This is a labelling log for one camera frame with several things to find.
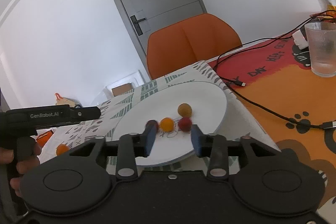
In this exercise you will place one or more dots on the dark red small fruit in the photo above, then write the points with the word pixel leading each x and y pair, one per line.
pixel 185 124

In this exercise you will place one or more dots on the orange tangerine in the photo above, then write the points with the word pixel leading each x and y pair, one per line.
pixel 61 149

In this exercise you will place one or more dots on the white round plate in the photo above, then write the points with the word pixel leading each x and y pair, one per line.
pixel 208 102

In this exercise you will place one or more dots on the orange red cartoon mat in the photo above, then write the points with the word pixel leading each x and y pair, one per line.
pixel 282 93

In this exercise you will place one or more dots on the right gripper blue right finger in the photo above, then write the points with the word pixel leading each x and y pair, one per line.
pixel 196 135

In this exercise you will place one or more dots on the dark brown small fruit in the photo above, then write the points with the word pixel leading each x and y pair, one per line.
pixel 153 123

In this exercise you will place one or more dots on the patterned white tablecloth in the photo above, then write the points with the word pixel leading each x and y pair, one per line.
pixel 238 121

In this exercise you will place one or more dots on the white foam packaging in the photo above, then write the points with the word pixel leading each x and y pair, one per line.
pixel 135 79

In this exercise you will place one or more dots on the clear drinking glass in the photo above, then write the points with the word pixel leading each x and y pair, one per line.
pixel 321 43

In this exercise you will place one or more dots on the brown cardboard box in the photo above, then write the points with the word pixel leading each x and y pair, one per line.
pixel 121 89

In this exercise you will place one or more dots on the small orange kumquat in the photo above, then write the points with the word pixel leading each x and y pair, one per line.
pixel 167 124

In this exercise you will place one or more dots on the olive brown small fruit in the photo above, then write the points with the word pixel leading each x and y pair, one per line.
pixel 185 110

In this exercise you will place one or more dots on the orange chair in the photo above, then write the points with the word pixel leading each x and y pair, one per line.
pixel 200 37

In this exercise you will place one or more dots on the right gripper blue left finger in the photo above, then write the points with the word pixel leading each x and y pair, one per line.
pixel 149 136

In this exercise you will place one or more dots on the black door handle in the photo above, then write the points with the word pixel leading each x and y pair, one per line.
pixel 136 23

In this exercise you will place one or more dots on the white power adapter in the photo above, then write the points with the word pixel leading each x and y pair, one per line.
pixel 300 40

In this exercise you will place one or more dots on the paper bag orange handle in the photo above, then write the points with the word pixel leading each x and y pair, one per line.
pixel 64 101

